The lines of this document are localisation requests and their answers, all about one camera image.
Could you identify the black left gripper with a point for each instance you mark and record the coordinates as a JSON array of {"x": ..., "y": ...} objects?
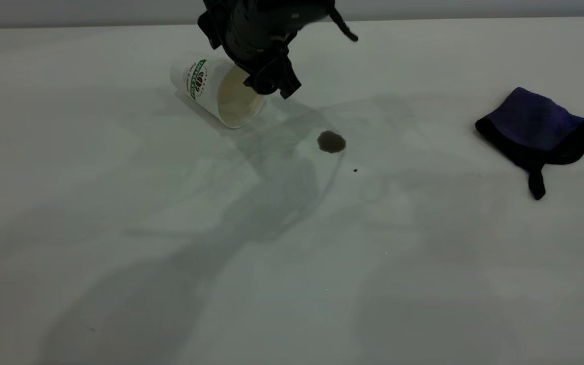
[{"x": 256, "y": 25}]

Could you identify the white paper coffee cup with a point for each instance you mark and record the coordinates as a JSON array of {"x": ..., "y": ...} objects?
[{"x": 208, "y": 96}]

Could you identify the purple and black cloth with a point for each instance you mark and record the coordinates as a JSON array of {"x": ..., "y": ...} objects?
[{"x": 535, "y": 124}]

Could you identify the brown coffee spill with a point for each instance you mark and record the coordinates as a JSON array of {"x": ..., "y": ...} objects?
[{"x": 331, "y": 142}]

